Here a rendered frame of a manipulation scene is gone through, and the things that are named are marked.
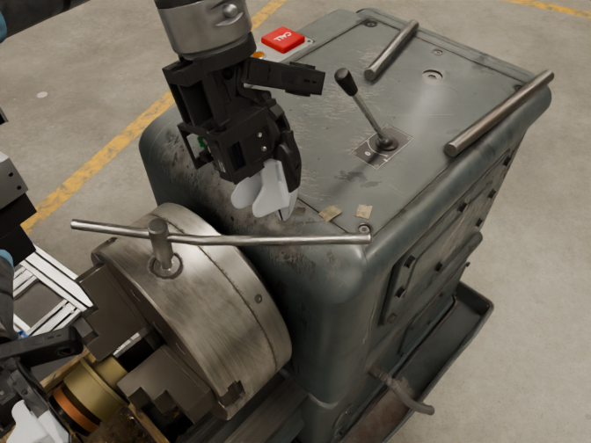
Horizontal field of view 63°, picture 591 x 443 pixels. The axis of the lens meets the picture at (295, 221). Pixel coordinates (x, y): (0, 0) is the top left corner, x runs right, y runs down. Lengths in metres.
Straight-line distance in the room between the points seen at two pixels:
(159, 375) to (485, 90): 0.68
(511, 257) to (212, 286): 1.86
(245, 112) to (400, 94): 0.42
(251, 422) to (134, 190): 1.79
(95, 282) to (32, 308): 1.30
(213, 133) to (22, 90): 3.06
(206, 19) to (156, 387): 0.46
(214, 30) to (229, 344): 0.37
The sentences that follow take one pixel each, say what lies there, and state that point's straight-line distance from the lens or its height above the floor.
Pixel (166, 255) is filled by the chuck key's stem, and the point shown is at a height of 1.27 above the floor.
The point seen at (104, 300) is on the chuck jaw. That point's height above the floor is 1.17.
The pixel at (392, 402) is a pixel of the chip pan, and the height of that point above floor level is 0.54.
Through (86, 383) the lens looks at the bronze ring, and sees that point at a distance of 0.71.
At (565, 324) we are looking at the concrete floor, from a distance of 2.23.
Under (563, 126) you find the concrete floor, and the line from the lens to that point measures 3.16.
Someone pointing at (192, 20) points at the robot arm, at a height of 1.54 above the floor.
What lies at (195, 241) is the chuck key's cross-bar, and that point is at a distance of 0.55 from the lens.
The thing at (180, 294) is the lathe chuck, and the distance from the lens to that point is 0.60.
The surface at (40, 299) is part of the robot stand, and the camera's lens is 2.00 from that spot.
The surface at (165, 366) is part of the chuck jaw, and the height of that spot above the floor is 1.11.
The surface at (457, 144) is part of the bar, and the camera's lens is 0.73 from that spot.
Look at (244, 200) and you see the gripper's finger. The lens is 0.54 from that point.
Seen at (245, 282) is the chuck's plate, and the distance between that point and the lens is 0.62.
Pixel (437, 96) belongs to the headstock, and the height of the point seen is 1.26.
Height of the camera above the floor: 1.73
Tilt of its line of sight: 50 degrees down
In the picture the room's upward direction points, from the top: straight up
